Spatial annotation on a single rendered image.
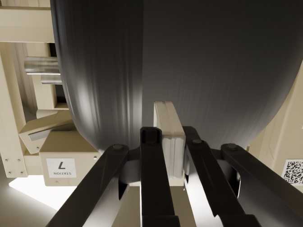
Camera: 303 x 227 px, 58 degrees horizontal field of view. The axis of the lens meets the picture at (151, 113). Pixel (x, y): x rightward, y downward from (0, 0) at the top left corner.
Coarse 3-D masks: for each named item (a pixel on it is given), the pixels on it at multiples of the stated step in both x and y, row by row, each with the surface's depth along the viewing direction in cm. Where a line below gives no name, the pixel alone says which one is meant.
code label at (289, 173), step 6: (288, 162) 60; (294, 162) 60; (300, 162) 60; (288, 168) 61; (294, 168) 61; (300, 168) 61; (282, 174) 62; (288, 174) 62; (294, 174) 62; (300, 174) 62; (288, 180) 63; (294, 180) 63; (300, 180) 63
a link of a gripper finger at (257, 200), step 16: (224, 144) 15; (240, 160) 14; (256, 160) 14; (240, 176) 13; (256, 176) 12; (272, 176) 12; (240, 192) 13; (256, 192) 12; (272, 192) 11; (288, 192) 11; (256, 208) 12; (272, 208) 11; (288, 208) 10; (272, 224) 11; (288, 224) 10
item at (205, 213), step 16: (192, 144) 15; (192, 160) 14; (208, 160) 14; (192, 176) 14; (208, 176) 12; (224, 176) 12; (192, 192) 14; (208, 192) 11; (224, 192) 11; (192, 208) 14; (208, 208) 10; (224, 208) 10; (240, 208) 10; (208, 224) 10; (224, 224) 9; (240, 224) 9; (256, 224) 9
